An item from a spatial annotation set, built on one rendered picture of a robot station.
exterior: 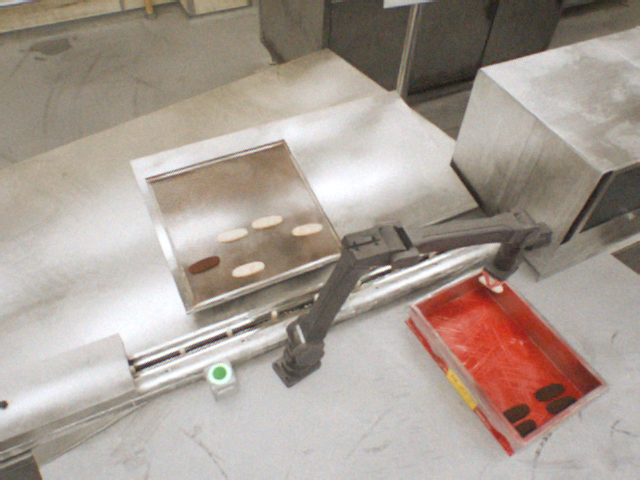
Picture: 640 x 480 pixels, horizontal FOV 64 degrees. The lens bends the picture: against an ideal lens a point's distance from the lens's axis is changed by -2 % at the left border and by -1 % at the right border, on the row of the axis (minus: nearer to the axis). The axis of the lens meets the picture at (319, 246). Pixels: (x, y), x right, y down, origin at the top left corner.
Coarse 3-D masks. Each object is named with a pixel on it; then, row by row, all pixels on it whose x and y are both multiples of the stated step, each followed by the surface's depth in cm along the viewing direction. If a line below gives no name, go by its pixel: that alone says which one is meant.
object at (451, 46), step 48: (288, 0) 314; (336, 0) 275; (384, 0) 287; (480, 0) 319; (528, 0) 337; (288, 48) 339; (336, 48) 297; (384, 48) 312; (432, 48) 330; (480, 48) 349; (528, 48) 371
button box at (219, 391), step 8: (224, 360) 139; (208, 368) 137; (208, 376) 135; (232, 376) 136; (208, 384) 137; (216, 384) 134; (224, 384) 134; (232, 384) 136; (216, 392) 135; (224, 392) 137; (232, 392) 139; (216, 400) 138
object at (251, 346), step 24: (432, 264) 166; (456, 264) 167; (480, 264) 171; (384, 288) 160; (408, 288) 160; (360, 312) 156; (264, 336) 147; (192, 360) 142; (216, 360) 142; (240, 360) 144; (144, 384) 137; (168, 384) 137; (120, 408) 134; (0, 456) 125
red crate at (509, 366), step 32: (480, 288) 166; (448, 320) 158; (480, 320) 158; (512, 320) 158; (480, 352) 151; (512, 352) 151; (480, 384) 145; (512, 384) 145; (544, 384) 145; (480, 416) 138; (544, 416) 139
